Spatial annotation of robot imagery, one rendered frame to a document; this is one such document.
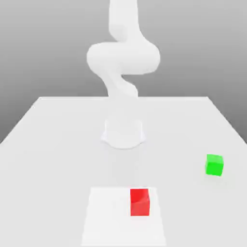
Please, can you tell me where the small red cube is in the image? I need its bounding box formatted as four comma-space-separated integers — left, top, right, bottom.
130, 188, 151, 217

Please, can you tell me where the small green cube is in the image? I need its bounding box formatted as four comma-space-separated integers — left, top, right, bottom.
205, 153, 224, 177

